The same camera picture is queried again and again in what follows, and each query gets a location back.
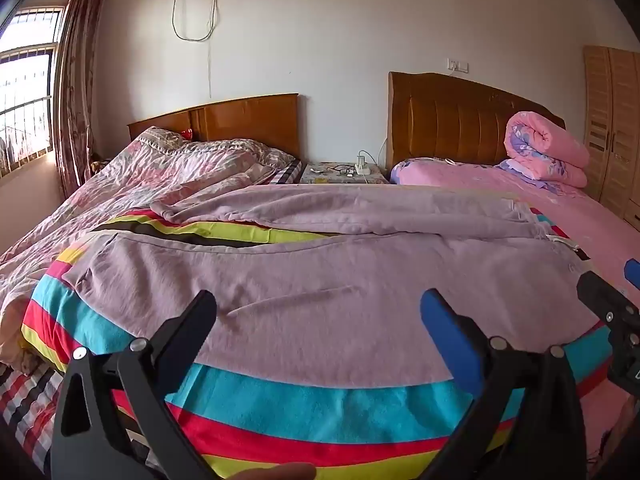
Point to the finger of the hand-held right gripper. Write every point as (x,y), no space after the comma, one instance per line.
(634,271)
(602,300)

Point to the black eyeglasses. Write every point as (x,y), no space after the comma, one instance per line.
(342,172)

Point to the peach cloth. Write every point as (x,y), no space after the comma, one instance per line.
(12,330)

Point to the window with metal bars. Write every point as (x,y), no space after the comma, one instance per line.
(25,85)

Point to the rainbow striped blanket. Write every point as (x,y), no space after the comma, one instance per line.
(300,400)

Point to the plain wooden headboard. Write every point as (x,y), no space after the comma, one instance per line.
(240,120)

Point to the pink bedsheet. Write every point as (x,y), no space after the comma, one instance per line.
(550,205)

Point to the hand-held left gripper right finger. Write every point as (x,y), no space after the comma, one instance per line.
(442,330)

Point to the white charger on nightstand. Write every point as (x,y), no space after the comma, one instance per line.
(362,167)

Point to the small nightstand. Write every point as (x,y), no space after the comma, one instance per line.
(325,175)

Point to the white wall socket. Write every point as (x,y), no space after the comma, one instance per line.
(457,65)

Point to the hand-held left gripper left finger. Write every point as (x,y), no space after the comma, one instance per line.
(192,317)

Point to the rolled pink quilt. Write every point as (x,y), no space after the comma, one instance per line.
(540,145)

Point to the small red item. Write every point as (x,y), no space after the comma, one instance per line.
(187,134)

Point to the pink floral pillow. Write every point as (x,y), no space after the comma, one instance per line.
(430,172)

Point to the light wooden wardrobe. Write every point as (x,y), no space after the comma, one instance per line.
(615,125)

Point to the floral patterned quilt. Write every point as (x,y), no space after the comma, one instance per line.
(125,180)

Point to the patterned maroon curtain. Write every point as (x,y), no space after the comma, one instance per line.
(75,100)

